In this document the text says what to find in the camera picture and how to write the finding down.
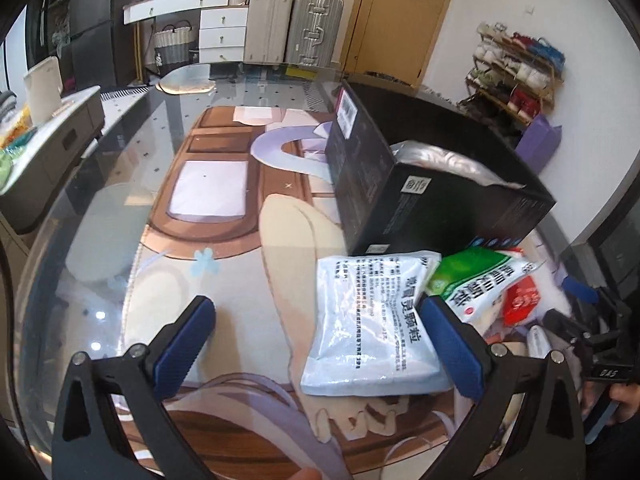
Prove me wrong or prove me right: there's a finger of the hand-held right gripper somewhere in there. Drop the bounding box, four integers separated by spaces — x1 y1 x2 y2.
542 309 601 356
562 278 626 326

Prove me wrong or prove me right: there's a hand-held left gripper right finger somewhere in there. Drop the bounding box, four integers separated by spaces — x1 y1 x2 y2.
419 296 586 480

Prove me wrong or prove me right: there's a black cardboard box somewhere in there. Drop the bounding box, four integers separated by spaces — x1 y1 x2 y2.
324 80 557 257

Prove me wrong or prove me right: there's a white medicine packet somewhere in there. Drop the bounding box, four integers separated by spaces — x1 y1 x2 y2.
300 251 453 397

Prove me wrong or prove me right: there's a silver suitcase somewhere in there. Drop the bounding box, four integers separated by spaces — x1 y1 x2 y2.
285 0 345 68

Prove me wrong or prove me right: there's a person's right forearm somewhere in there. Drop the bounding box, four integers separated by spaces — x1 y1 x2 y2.
585 422 640 480

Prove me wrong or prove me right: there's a pile of snack bags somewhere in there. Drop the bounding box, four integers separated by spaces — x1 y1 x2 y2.
0 105 38 153

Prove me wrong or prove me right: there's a beige round mat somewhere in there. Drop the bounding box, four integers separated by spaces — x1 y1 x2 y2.
160 67 216 95

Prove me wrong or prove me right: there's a grey side cabinet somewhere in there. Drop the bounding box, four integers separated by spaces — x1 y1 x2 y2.
0 85 106 236

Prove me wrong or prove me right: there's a white suitcase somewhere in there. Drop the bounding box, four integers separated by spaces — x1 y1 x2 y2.
244 0 296 66

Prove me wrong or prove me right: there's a white kettle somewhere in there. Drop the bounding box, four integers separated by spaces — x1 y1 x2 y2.
23 56 65 123

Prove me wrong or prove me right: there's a wicker basket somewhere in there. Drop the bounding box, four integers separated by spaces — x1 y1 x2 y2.
152 22 193 68

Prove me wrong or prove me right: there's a wooden shoe rack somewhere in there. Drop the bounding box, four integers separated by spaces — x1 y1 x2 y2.
457 21 566 136

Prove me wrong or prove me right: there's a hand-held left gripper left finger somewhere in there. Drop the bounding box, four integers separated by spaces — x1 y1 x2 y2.
52 296 217 480

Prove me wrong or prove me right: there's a printed table mat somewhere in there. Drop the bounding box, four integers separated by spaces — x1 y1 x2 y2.
127 105 576 480

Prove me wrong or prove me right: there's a red and white packet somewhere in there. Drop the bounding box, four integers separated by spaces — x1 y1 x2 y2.
502 260 547 327

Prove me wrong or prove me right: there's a white dresser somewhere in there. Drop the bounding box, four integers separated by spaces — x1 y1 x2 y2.
123 0 251 65

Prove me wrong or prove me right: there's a wooden door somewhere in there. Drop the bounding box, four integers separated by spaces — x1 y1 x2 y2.
342 0 461 88

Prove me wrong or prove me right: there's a purple bag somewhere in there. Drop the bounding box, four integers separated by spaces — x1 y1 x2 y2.
515 114 563 173

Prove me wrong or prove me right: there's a person's right hand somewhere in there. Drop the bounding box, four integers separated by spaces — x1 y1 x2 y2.
607 385 640 426

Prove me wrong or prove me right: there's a silver foil bag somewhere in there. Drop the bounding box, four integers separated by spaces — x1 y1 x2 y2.
390 140 527 189

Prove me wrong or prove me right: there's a black refrigerator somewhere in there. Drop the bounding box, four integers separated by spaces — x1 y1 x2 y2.
67 0 146 91

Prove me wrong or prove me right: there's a green and white packet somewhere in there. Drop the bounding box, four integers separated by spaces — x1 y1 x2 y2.
427 247 526 323

